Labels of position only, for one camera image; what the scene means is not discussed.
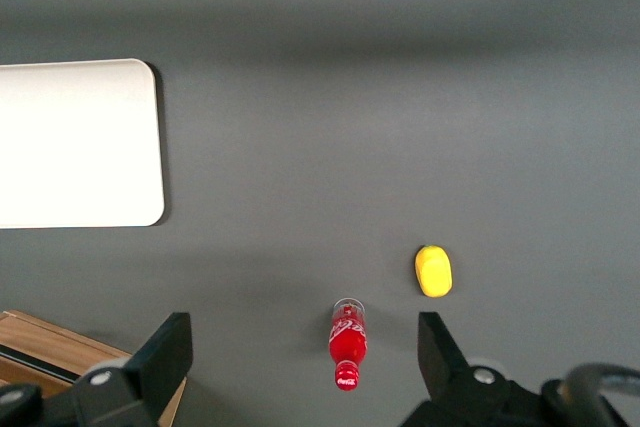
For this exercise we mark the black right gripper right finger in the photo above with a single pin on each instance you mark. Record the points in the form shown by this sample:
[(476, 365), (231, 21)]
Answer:
[(440, 362)]

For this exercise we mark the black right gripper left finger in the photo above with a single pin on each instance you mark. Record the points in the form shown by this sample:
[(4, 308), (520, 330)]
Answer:
[(160, 357)]

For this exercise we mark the red soda can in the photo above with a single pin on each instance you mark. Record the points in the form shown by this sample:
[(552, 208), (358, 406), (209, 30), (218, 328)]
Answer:
[(347, 347)]

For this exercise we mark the white rectangular tray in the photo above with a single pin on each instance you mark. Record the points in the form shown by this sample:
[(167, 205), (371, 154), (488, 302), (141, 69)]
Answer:
[(75, 147)]

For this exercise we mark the yellow lemon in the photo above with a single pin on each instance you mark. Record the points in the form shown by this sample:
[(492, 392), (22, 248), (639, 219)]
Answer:
[(434, 272)]

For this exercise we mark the wooden two-drawer cabinet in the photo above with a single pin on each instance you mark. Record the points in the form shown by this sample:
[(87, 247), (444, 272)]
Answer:
[(45, 342)]

